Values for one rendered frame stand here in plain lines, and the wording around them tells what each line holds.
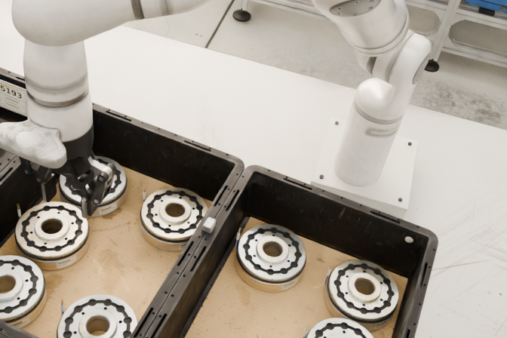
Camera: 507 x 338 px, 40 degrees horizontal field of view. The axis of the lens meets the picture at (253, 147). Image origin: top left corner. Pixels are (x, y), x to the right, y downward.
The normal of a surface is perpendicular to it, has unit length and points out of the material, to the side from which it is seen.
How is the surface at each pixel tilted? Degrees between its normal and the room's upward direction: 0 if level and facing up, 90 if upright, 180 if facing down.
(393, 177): 4
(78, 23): 89
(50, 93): 90
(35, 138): 6
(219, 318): 0
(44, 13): 71
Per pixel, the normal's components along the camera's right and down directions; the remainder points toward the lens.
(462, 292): 0.13, -0.72
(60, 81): 0.31, 0.66
